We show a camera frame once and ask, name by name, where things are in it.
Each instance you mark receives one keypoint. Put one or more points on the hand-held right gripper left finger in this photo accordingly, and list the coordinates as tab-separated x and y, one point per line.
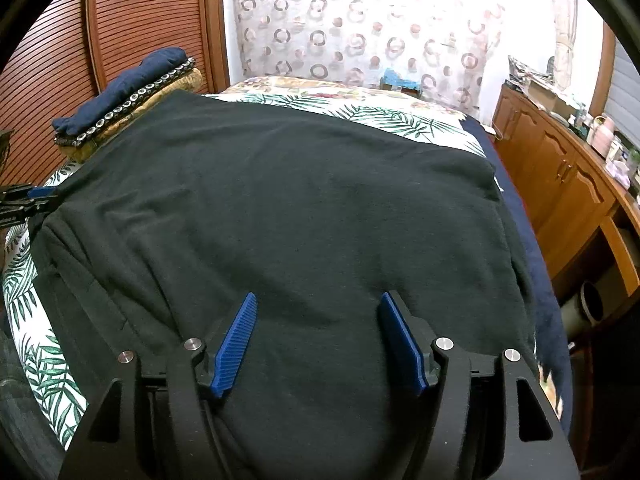
235	345

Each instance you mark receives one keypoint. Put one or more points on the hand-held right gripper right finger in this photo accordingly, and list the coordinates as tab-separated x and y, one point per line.
402	345

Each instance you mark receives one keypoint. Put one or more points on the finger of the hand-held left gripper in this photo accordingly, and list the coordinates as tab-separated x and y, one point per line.
20	214
42	193

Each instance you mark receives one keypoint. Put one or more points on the black printed t-shirt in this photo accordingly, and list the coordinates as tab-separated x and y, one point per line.
280	220

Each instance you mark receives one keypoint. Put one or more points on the stack of folded clothes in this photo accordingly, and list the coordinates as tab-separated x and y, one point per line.
187	80

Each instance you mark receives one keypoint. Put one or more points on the navy blue folded cloth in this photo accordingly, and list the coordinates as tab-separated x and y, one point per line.
130	85

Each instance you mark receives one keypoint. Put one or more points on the leaf print bed sheet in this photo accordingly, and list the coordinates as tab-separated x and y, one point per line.
30	360

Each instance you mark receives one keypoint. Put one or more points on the navy blue bed sheet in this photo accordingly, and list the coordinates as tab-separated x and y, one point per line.
540	280

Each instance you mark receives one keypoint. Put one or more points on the grey cylinder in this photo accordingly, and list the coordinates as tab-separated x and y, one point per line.
582	307

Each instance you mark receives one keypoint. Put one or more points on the wooden louvered wardrobe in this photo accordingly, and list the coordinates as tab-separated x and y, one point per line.
125	15

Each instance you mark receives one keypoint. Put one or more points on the wooden cabinet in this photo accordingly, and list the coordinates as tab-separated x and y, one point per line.
550	170

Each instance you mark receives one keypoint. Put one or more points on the blue packet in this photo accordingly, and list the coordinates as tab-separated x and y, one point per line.
400	82

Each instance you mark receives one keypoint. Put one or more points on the clutter of small household things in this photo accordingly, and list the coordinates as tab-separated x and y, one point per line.
600	132

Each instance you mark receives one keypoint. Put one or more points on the beige tied curtain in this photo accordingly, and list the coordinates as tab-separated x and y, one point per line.
565	35

